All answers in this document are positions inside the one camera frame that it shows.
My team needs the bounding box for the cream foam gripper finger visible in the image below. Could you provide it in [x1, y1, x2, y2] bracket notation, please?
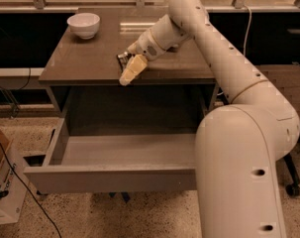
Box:
[119, 55, 148, 86]

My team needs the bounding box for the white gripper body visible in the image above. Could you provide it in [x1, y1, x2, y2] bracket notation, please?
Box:
[128, 29, 165, 60]

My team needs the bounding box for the open grey top drawer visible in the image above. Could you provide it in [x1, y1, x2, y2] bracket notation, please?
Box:
[23, 88, 223, 194]

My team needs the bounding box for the white ceramic bowl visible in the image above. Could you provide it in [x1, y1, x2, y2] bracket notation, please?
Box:
[67, 13, 100, 40]

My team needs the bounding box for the white cardboard box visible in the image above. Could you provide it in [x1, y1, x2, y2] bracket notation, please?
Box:
[0, 143, 29, 225]

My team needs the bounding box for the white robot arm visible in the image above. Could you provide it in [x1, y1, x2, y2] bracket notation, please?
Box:
[120, 0, 300, 238]

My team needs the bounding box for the black rxbar chocolate bar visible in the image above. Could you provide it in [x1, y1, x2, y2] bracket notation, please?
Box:
[117, 52, 131, 70]

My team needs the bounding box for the black floor cable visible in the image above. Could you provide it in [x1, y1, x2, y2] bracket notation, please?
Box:
[0, 129, 63, 238]

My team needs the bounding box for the white hanging cable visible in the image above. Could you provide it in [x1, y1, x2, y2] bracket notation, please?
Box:
[216, 4, 253, 97]

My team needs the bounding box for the grey office chair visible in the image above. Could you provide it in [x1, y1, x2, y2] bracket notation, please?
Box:
[256, 64, 300, 197]

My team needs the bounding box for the grey drawer cabinet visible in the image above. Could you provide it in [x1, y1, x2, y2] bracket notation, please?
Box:
[39, 6, 216, 111]

